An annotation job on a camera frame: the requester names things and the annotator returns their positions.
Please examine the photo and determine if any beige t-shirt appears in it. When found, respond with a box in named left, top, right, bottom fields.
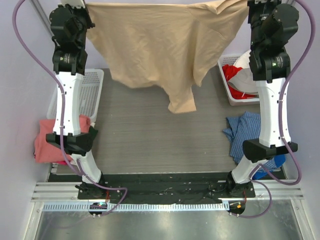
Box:
left=87, top=0, right=249, bottom=114

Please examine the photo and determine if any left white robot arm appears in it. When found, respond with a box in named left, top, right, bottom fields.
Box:
left=46, top=0, right=107, bottom=200

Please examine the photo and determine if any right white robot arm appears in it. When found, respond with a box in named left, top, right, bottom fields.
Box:
left=225, top=0, right=299, bottom=198

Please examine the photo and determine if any white cloth in basket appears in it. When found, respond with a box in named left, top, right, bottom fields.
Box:
left=233, top=49, right=251, bottom=69

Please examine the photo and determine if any right white plastic basket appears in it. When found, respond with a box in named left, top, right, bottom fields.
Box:
left=217, top=53, right=260, bottom=106

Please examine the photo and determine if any white plastic basket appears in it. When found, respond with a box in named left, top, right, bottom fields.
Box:
left=217, top=53, right=260, bottom=106
left=46, top=69, right=104, bottom=123

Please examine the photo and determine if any grey bucket hat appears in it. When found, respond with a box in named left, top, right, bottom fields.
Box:
left=227, top=68, right=258, bottom=95

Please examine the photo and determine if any left white plastic basket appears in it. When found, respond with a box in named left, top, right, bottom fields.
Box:
left=46, top=69, right=104, bottom=123

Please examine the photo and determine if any red garment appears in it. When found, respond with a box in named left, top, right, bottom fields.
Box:
left=222, top=64, right=258, bottom=100

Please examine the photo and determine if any blue checkered shirt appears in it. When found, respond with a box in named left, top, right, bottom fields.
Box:
left=222, top=111, right=261, bottom=164

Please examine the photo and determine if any dark green garment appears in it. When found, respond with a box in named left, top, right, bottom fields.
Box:
left=88, top=126, right=99, bottom=141

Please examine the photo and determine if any pink folded t-shirt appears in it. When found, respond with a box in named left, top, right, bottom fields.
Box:
left=34, top=114, right=92, bottom=163

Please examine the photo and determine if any solid blue garment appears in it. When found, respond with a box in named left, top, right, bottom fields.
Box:
left=252, top=155, right=286, bottom=180

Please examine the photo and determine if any magenta and white garment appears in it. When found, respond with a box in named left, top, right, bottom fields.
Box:
left=54, top=160, right=75, bottom=166

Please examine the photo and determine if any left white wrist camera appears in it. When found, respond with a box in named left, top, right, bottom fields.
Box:
left=60, top=0, right=86, bottom=9

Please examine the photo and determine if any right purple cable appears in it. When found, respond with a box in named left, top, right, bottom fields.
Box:
left=229, top=0, right=316, bottom=219

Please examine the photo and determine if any purple cable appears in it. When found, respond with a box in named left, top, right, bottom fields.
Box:
left=229, top=0, right=316, bottom=219
left=12, top=0, right=128, bottom=217

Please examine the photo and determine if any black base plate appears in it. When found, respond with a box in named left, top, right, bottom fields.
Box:
left=48, top=172, right=256, bottom=205

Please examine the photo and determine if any white slotted cable duct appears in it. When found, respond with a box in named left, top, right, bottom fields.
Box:
left=42, top=201, right=230, bottom=212

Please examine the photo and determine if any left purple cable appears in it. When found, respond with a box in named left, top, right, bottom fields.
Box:
left=12, top=0, right=128, bottom=217

